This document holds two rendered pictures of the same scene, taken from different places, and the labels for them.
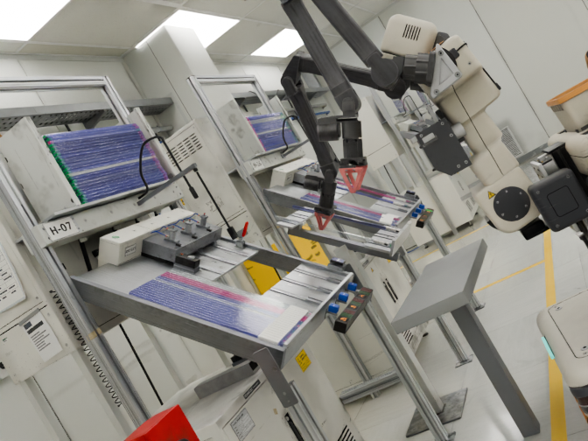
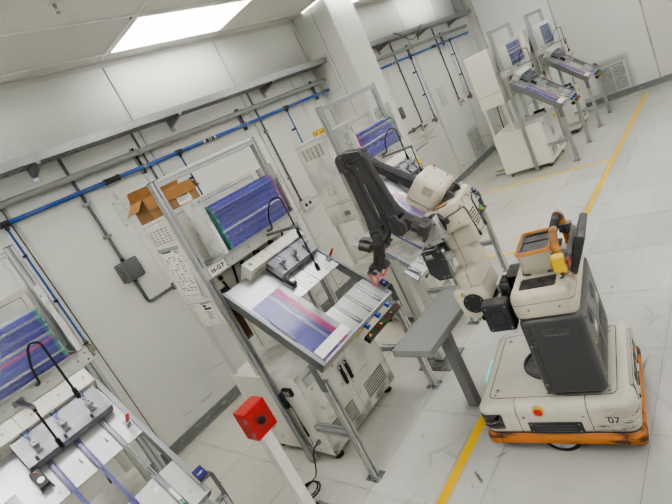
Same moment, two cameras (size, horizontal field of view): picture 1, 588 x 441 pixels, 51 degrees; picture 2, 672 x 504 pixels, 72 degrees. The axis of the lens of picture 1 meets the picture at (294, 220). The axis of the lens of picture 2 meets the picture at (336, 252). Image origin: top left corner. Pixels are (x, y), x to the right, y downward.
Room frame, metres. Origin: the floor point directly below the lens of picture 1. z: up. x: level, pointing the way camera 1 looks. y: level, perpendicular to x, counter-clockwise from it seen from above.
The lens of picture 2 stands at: (-0.22, -0.87, 1.76)
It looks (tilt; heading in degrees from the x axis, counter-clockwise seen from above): 14 degrees down; 22
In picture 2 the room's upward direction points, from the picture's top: 27 degrees counter-clockwise
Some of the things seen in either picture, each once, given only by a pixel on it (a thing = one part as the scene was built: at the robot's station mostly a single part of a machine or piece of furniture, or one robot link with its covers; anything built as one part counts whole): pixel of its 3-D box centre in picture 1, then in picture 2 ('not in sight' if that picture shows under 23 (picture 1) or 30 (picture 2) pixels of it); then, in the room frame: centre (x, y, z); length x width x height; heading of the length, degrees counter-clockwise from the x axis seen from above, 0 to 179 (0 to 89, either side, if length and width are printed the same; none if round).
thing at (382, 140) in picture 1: (409, 155); (515, 99); (6.78, -1.45, 0.95); 1.36 x 0.82 x 1.90; 65
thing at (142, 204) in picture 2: not in sight; (182, 186); (2.26, 0.82, 1.82); 0.68 x 0.30 x 0.20; 155
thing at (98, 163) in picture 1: (101, 166); (245, 211); (2.24, 0.50, 1.52); 0.51 x 0.13 x 0.27; 155
